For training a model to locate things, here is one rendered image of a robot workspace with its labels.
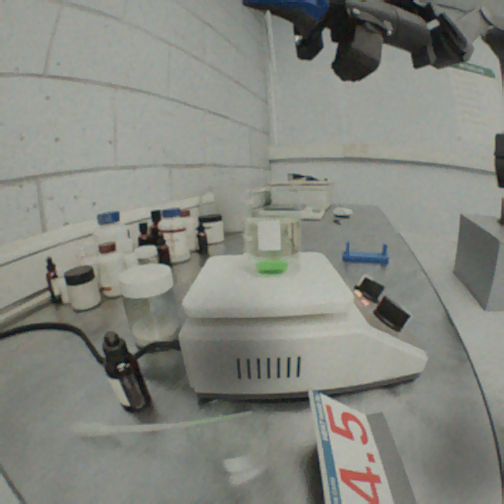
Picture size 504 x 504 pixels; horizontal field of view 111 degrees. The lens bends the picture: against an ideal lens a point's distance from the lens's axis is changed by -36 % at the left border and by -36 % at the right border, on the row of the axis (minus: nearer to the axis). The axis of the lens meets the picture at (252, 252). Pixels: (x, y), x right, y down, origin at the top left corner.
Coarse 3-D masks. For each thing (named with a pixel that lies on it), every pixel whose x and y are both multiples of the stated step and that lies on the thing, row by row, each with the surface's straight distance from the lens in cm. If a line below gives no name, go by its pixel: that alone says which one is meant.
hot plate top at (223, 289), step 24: (216, 264) 26; (240, 264) 25; (312, 264) 25; (192, 288) 21; (216, 288) 20; (240, 288) 20; (264, 288) 20; (288, 288) 20; (312, 288) 20; (336, 288) 20; (192, 312) 18; (216, 312) 18; (240, 312) 17; (264, 312) 17; (288, 312) 18; (312, 312) 18; (336, 312) 18
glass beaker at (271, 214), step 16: (240, 192) 22; (256, 192) 20; (272, 192) 20; (288, 192) 20; (256, 208) 20; (272, 208) 20; (288, 208) 21; (256, 224) 21; (272, 224) 20; (288, 224) 21; (256, 240) 21; (272, 240) 21; (288, 240) 21; (256, 256) 21; (272, 256) 21; (288, 256) 21; (256, 272) 22; (272, 272) 21; (288, 272) 22
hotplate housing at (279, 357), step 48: (192, 336) 19; (240, 336) 18; (288, 336) 18; (336, 336) 19; (384, 336) 21; (192, 384) 22; (240, 384) 21; (288, 384) 21; (336, 384) 22; (384, 384) 24
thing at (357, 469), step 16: (336, 416) 18; (352, 416) 20; (336, 432) 17; (352, 432) 18; (336, 448) 16; (352, 448) 17; (368, 448) 19; (336, 464) 15; (352, 464) 16; (368, 464) 18; (352, 480) 15; (368, 480) 17; (352, 496) 15; (368, 496) 16; (384, 496) 18
